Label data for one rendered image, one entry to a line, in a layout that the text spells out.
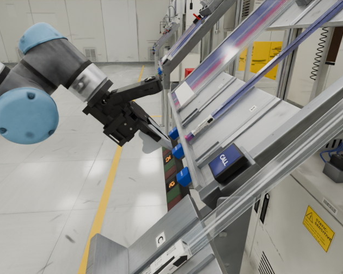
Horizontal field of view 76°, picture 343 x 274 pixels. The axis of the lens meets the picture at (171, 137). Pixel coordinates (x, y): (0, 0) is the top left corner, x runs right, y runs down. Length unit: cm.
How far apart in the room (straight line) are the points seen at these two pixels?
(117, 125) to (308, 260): 59
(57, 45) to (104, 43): 878
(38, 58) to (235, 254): 47
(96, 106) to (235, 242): 36
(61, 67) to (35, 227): 115
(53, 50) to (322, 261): 74
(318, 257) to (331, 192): 16
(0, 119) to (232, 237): 34
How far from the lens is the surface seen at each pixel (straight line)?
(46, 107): 33
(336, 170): 68
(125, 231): 131
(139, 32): 909
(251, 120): 43
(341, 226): 62
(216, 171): 31
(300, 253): 76
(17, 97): 33
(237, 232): 36
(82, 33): 941
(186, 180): 44
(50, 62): 47
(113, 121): 48
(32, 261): 134
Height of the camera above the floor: 95
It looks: 24 degrees down
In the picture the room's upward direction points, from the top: straight up
